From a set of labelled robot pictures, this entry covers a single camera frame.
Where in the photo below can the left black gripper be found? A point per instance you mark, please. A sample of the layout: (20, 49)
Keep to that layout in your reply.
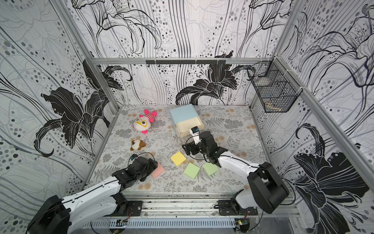
(154, 166)

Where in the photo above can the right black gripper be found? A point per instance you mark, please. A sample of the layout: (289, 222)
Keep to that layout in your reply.
(192, 147)

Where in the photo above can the pink sticky note pad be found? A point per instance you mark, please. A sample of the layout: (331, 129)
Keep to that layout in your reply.
(158, 171)

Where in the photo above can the blue wooden drawer box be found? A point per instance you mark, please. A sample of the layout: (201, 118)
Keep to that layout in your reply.
(184, 118)

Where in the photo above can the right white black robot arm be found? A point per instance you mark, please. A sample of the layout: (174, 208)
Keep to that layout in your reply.
(267, 189)

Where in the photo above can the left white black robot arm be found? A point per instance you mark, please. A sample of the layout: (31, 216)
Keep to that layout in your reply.
(65, 215)

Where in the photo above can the right green sticky note pad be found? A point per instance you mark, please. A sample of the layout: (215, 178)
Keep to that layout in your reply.
(210, 168)

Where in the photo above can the green sticky note pad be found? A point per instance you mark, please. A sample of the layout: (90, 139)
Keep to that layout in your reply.
(191, 170)
(210, 168)

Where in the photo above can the left green sticky note pad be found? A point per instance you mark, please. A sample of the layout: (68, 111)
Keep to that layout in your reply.
(191, 170)

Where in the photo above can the yellow sticky note pad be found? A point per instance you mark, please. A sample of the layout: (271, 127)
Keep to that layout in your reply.
(178, 158)

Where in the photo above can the small brown dog plush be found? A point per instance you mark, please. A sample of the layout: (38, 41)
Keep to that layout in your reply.
(137, 145)

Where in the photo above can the pink white owl plush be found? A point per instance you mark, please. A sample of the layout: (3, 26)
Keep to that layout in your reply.
(144, 122)

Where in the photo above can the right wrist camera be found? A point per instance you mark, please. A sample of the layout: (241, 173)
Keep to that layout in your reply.
(195, 133)

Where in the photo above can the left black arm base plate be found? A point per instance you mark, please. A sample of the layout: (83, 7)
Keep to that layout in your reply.
(129, 208)

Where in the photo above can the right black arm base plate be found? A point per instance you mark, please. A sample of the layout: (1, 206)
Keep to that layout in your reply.
(228, 207)

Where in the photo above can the white slotted cable duct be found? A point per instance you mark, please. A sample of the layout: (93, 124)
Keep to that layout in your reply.
(158, 223)

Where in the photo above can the black wire basket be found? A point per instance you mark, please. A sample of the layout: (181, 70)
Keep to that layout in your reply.
(274, 91)

